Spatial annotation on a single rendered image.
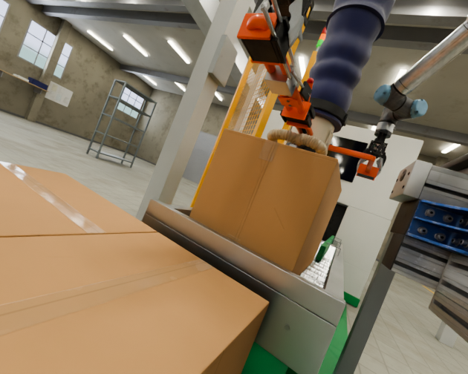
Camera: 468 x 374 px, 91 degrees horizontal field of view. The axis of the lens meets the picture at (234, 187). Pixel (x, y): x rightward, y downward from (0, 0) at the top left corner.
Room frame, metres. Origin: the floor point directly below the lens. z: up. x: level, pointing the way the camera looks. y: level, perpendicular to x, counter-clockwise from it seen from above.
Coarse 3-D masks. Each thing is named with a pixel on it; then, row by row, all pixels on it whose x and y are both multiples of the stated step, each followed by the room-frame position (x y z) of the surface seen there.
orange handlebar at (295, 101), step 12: (252, 24) 0.43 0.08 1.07; (264, 24) 0.42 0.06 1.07; (288, 96) 0.70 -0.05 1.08; (300, 96) 0.67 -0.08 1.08; (288, 108) 0.75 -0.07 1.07; (300, 108) 0.71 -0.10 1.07; (300, 132) 0.93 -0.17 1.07; (312, 132) 0.91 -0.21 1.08; (360, 156) 0.94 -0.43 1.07; (372, 156) 0.92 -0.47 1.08
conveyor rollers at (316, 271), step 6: (324, 240) 2.60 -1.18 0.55; (330, 246) 2.24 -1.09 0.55; (330, 252) 1.82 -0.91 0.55; (324, 258) 1.43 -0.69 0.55; (330, 258) 1.57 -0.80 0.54; (312, 264) 1.12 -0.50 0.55; (318, 264) 1.19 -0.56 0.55; (324, 264) 1.26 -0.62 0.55; (306, 270) 0.96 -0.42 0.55; (312, 270) 1.03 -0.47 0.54; (318, 270) 1.10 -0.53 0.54; (324, 270) 1.10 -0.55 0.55; (306, 276) 0.88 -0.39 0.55; (312, 276) 0.94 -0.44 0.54; (318, 276) 0.94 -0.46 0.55; (324, 276) 1.01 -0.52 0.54; (312, 282) 0.86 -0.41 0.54; (318, 282) 0.86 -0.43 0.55
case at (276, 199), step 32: (224, 128) 0.82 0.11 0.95; (224, 160) 0.80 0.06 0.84; (256, 160) 0.75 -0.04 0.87; (288, 160) 0.70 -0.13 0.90; (320, 160) 0.66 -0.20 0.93; (224, 192) 0.78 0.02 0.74; (256, 192) 0.73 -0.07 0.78; (288, 192) 0.69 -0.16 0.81; (320, 192) 0.65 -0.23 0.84; (224, 224) 0.76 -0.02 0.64; (256, 224) 0.71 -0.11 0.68; (288, 224) 0.67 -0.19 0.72; (320, 224) 0.85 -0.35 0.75; (288, 256) 0.65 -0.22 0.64
